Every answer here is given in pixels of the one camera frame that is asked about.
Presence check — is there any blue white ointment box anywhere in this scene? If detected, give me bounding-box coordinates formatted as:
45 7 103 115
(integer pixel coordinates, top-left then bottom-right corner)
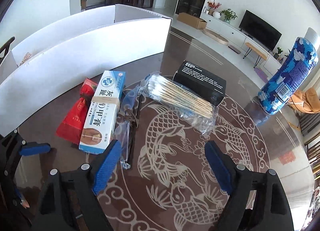
79 70 126 155

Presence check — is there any red snack packet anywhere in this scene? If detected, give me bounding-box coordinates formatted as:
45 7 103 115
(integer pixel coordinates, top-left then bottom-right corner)
56 78 98 145

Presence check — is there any eyebrow pencil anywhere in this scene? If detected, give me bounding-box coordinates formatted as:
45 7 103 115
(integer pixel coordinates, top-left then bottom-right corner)
118 86 141 170

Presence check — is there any cotton swabs bag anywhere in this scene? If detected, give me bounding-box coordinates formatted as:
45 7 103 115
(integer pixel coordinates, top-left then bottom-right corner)
139 72 218 136

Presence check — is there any black rectangular box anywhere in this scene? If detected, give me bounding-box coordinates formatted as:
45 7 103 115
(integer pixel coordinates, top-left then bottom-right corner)
173 60 226 106

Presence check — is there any orange lounge chair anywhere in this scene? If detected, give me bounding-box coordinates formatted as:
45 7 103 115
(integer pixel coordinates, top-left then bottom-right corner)
287 87 320 114

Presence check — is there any white tv cabinet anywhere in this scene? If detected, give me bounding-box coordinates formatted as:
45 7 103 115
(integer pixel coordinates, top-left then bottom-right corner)
200 13 281 76

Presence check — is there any white cardboard storage box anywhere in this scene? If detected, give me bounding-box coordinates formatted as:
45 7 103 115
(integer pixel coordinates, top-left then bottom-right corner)
1 4 171 136

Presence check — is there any wooden bench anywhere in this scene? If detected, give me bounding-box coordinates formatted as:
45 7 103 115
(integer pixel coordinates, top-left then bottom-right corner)
243 42 267 68

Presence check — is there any blue camouflage spray bottle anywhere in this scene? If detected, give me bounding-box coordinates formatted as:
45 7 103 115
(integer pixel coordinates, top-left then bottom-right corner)
258 27 319 115

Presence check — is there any black television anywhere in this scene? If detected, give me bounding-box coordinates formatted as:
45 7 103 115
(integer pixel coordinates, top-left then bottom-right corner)
239 10 282 50

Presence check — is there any brown cardboard box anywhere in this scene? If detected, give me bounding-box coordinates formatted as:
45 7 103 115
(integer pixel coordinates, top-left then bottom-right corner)
177 13 207 30

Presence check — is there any green potted plant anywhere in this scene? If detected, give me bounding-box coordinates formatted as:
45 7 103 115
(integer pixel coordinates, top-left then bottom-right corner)
220 8 238 23

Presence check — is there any red flower vase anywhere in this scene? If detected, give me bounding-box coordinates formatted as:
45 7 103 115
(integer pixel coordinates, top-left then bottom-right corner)
207 0 221 16

